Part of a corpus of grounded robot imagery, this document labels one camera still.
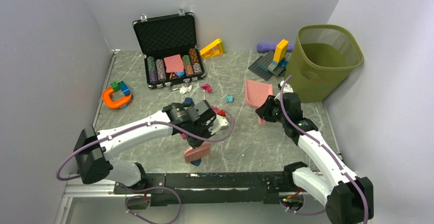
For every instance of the red paper scrap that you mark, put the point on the red paper scrap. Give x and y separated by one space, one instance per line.
222 113

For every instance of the white paper scrap near case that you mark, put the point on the white paper scrap near case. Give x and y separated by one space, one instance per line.
185 89

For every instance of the yellow triangular block toy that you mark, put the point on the yellow triangular block toy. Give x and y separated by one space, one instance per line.
215 48

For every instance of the cyan paper scrap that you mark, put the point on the cyan paper scrap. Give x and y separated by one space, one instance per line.
229 98

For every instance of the green blue building blocks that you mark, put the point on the green blue building blocks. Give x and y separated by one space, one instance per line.
120 86

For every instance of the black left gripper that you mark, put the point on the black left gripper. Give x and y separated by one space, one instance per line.
193 142

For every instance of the olive green waste basket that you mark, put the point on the olive green waste basket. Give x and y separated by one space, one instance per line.
323 57

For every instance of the magenta paper scrap near case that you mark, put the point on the magenta paper scrap near case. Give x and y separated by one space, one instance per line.
207 88

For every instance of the aluminium frame rail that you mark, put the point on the aluminium frame rail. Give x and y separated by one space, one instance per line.
76 189

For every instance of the black poker chip case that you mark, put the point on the black poker chip case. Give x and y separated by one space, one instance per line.
165 36

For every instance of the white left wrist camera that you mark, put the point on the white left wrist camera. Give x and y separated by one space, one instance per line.
217 124

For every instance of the magenta scrap by brush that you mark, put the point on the magenta scrap by brush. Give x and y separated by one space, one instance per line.
215 109

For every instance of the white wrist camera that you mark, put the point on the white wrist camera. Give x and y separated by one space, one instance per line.
217 124
286 88

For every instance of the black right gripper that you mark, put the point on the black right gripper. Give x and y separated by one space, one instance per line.
264 112

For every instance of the orange horseshoe toy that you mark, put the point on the orange horseshoe toy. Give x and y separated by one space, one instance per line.
115 104

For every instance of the pink hand brush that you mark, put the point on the pink hand brush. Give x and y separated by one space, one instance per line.
193 154

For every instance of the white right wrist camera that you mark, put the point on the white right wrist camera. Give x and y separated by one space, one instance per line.
286 88

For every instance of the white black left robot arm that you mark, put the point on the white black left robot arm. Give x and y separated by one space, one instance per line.
96 152

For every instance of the pink card in case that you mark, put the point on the pink card in case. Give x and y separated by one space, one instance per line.
173 64

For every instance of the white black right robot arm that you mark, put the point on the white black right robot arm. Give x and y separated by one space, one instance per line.
346 197

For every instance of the dark blue paper scrap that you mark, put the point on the dark blue paper scrap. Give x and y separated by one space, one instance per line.
188 101

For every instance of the pink dustpan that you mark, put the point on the pink dustpan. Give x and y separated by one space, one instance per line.
256 93

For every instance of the yellow building block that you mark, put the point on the yellow building block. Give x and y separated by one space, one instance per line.
280 51

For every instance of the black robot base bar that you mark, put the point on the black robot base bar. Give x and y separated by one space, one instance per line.
214 188

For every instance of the grey building baseplate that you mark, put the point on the grey building baseplate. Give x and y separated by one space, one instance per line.
261 67

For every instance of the purple cylinder toy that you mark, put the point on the purple cylinder toy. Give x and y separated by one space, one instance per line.
266 47

